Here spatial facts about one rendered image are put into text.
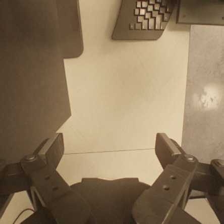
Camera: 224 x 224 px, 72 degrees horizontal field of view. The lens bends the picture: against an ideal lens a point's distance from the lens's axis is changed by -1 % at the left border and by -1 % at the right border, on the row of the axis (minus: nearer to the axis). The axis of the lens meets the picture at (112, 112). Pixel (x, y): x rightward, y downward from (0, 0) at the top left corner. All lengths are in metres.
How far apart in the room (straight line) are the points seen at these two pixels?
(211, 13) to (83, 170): 0.68
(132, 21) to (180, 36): 0.16
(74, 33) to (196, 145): 1.45
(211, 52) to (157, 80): 1.00
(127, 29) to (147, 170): 0.53
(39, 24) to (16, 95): 0.13
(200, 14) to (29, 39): 0.45
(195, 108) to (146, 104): 1.00
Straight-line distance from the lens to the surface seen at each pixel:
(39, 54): 0.27
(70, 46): 0.54
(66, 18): 0.55
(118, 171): 0.68
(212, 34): 1.52
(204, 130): 1.66
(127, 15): 0.54
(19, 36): 0.24
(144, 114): 0.58
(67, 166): 0.69
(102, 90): 0.54
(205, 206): 1.90
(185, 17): 0.54
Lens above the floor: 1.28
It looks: 72 degrees down
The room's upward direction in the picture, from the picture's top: 177 degrees clockwise
